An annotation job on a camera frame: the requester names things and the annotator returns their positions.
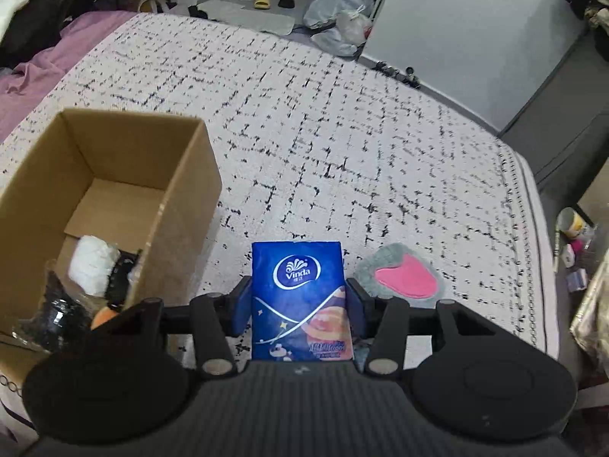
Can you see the white fluffy cloth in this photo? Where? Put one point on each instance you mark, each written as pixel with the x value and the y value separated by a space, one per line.
pixel 93 264

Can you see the small lavender box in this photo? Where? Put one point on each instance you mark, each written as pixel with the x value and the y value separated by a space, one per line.
pixel 579 280

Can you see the dark grey nightstand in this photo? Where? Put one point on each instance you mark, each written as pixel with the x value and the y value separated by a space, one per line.
pixel 585 190

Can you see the small dark metal object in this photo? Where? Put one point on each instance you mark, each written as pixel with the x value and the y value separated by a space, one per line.
pixel 381 65
pixel 409 76

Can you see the grey plastic bag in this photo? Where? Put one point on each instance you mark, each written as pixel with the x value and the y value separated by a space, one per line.
pixel 333 2

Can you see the grey framed padded headboard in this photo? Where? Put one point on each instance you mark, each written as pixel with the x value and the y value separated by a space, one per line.
pixel 561 104

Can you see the grey floor mat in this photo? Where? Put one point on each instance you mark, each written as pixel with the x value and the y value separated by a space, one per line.
pixel 257 16

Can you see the black sock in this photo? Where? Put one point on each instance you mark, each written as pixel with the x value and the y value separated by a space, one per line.
pixel 196 10

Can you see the cardboard box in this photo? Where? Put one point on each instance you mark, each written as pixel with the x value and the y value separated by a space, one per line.
pixel 181 190

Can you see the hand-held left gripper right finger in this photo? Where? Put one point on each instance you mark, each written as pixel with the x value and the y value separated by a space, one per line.
pixel 357 309

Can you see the black patterned white blanket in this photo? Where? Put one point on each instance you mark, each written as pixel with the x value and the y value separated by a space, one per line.
pixel 333 128

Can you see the small blue grey cloth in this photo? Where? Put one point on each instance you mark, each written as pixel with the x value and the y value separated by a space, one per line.
pixel 362 353

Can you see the thin white stick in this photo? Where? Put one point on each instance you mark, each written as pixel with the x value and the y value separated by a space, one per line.
pixel 556 252

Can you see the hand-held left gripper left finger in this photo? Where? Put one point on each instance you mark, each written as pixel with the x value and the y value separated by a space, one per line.
pixel 242 304

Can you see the white yellow cup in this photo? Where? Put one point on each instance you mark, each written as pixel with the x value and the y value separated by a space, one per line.
pixel 573 223

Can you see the shiny patterned bag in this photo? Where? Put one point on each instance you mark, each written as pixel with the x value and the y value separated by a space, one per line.
pixel 594 314

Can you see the white plastic bag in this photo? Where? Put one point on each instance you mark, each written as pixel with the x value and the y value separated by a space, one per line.
pixel 349 33

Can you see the black clothes pile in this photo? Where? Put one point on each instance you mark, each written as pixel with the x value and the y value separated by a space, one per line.
pixel 62 4

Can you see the white tote bag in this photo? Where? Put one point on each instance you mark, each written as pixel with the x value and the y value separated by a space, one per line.
pixel 154 4

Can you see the purple bed sheet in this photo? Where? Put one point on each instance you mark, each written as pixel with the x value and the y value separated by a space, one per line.
pixel 47 66

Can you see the blue tissue packet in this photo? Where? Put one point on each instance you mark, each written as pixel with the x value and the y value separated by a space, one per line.
pixel 299 295

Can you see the black item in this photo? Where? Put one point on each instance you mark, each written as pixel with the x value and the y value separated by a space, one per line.
pixel 52 309

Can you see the small white box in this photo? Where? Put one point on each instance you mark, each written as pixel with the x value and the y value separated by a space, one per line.
pixel 569 256

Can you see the small pink object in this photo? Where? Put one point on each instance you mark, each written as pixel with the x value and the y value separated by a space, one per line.
pixel 576 246

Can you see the grey plush toy pink patch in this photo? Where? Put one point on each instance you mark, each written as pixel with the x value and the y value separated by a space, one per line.
pixel 407 278

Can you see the yellow slipper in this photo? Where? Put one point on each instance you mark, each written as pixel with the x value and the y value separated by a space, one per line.
pixel 261 1

